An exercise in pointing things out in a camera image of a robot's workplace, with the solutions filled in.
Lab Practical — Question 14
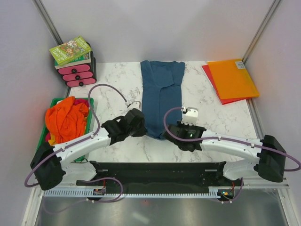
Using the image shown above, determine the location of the blue polo shirt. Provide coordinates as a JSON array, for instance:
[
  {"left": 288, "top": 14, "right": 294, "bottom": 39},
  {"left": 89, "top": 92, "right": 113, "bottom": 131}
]
[{"left": 140, "top": 60, "right": 185, "bottom": 140}]

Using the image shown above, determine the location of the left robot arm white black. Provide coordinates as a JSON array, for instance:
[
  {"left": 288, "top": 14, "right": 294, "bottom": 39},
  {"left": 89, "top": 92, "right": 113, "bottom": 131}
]
[{"left": 30, "top": 108, "right": 146, "bottom": 191}]

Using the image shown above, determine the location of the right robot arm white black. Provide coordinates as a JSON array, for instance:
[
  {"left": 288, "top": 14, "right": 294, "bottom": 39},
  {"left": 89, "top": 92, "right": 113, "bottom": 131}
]
[{"left": 163, "top": 122, "right": 285, "bottom": 186}]

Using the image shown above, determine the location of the red plastic folder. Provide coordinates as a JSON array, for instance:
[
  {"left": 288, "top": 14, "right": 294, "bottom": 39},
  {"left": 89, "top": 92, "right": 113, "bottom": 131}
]
[{"left": 202, "top": 65, "right": 246, "bottom": 105}]

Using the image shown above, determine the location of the orange shirt in bin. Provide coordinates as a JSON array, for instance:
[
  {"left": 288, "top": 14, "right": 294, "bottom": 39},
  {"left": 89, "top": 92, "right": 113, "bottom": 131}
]
[{"left": 45, "top": 96, "right": 91, "bottom": 145}]

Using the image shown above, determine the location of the black pink drawer organizer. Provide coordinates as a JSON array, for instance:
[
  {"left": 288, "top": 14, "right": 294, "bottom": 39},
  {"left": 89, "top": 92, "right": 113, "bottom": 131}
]
[{"left": 57, "top": 51, "right": 97, "bottom": 88}]

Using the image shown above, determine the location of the orange plastic folder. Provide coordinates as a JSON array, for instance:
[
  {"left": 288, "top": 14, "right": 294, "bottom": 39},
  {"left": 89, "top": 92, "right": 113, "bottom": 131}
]
[{"left": 207, "top": 59, "right": 260, "bottom": 100}]

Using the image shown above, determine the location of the dark green book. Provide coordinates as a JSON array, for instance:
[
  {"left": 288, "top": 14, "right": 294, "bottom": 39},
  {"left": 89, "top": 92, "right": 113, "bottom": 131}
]
[{"left": 54, "top": 52, "right": 92, "bottom": 70}]

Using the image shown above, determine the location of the yellow shirt in bin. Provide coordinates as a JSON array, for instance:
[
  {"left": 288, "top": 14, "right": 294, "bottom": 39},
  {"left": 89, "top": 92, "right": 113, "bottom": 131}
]
[{"left": 48, "top": 133, "right": 56, "bottom": 145}]

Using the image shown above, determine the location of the light green book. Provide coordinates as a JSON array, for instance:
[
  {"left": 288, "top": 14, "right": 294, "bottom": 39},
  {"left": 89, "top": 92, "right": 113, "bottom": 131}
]
[{"left": 49, "top": 36, "right": 92, "bottom": 66}]

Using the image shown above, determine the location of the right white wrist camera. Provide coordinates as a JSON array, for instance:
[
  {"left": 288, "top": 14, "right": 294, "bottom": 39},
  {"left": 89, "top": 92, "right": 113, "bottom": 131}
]
[{"left": 181, "top": 107, "right": 198, "bottom": 125}]

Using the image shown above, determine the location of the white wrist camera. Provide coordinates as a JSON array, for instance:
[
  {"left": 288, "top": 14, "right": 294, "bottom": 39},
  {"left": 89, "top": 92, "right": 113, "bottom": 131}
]
[
  {"left": 126, "top": 101, "right": 142, "bottom": 110},
  {"left": 181, "top": 107, "right": 198, "bottom": 125}
]

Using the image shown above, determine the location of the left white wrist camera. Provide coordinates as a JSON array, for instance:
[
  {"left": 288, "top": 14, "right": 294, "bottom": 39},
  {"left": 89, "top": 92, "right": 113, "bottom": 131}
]
[{"left": 126, "top": 101, "right": 142, "bottom": 110}]

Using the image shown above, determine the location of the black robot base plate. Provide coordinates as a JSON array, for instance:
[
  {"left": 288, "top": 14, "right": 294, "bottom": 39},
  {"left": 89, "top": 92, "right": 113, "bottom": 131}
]
[{"left": 89, "top": 161, "right": 242, "bottom": 194}]

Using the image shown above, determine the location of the grey slotted cable duct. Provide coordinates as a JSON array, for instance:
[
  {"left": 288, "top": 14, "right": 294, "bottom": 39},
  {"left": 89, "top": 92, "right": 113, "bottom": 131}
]
[{"left": 44, "top": 186, "right": 221, "bottom": 199}]

